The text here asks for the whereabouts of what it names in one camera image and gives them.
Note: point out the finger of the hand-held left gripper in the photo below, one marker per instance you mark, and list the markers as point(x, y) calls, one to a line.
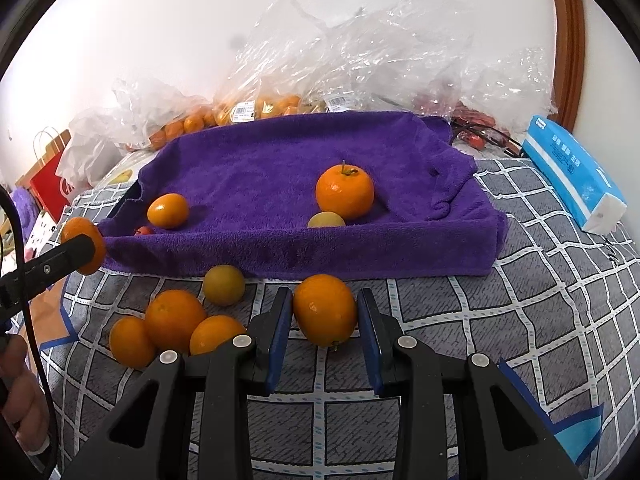
point(50, 267)

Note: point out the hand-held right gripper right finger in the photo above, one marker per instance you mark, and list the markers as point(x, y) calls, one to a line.
point(370, 340)

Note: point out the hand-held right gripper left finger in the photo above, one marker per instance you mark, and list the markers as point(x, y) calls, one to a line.
point(280, 335)

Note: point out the large round orange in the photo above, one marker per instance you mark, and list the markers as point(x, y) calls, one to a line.
point(80, 230)

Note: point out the small orange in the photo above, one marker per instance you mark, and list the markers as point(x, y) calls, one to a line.
point(215, 332)
point(325, 316)

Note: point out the small yellow-green fruit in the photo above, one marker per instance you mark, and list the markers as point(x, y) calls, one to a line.
point(326, 221)
point(223, 285)

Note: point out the red cherry tomato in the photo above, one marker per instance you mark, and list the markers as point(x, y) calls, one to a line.
point(144, 231)

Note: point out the medium orange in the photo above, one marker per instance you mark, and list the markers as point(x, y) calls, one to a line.
point(131, 342)

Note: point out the oval orange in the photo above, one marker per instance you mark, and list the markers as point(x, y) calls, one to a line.
point(168, 210)

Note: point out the orange with stem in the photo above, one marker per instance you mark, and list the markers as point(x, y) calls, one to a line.
point(345, 190)

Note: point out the purple towel covered tray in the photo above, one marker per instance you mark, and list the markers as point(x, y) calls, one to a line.
point(260, 170)

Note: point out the person's left forearm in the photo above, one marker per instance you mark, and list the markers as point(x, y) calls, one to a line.
point(25, 465)

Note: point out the bag of brown fruits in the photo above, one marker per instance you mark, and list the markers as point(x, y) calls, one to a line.
point(330, 105)

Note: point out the pack of red fruits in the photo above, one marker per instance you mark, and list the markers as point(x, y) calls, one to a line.
point(440, 107)

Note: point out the person's left hand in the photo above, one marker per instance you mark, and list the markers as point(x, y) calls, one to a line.
point(20, 385)

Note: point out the white printed pillow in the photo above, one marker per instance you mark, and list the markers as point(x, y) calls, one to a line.
point(42, 227)

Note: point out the purple plush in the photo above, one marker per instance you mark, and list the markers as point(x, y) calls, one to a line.
point(25, 205)

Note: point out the red paper bag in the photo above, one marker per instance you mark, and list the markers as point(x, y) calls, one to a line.
point(47, 185)

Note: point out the striped printed bedsheet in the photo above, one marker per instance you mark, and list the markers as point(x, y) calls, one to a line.
point(122, 172)

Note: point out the grey plastic bag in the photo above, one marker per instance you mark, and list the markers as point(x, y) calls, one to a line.
point(92, 150)

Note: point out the grey checked blanket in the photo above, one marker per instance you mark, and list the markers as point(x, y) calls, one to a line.
point(500, 310)

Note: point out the clear plastic bag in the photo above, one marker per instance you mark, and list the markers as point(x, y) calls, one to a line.
point(150, 105)

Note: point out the labelled bag of oranges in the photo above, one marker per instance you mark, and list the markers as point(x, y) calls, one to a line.
point(250, 110)

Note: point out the blue tissue pack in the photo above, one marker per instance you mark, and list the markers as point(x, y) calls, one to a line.
point(570, 170)

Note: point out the crumpled clear plastic wrap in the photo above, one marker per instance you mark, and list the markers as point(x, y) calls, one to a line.
point(380, 50)

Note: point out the brown wooden door frame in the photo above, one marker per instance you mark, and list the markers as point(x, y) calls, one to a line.
point(567, 45)

